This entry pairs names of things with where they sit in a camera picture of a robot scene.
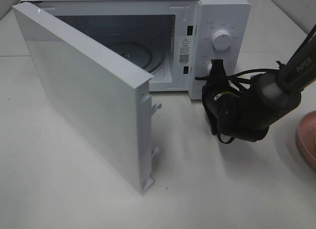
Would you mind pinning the lower white timer knob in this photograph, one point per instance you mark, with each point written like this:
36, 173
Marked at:
209, 67

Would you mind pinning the white microwave door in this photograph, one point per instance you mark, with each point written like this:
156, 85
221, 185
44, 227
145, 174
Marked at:
102, 95

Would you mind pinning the pink round plate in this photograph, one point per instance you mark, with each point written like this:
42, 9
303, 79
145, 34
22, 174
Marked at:
304, 138

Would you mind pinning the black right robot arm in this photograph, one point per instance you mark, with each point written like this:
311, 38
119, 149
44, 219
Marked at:
244, 106

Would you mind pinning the upper white power knob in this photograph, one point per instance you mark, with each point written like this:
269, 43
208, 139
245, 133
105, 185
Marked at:
221, 39

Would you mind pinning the white warning label sticker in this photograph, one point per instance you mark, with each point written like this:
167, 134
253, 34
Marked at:
184, 50

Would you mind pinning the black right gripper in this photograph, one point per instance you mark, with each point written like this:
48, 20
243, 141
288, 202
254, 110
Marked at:
220, 102

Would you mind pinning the white microwave oven body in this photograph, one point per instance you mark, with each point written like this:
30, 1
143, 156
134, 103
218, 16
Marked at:
162, 21

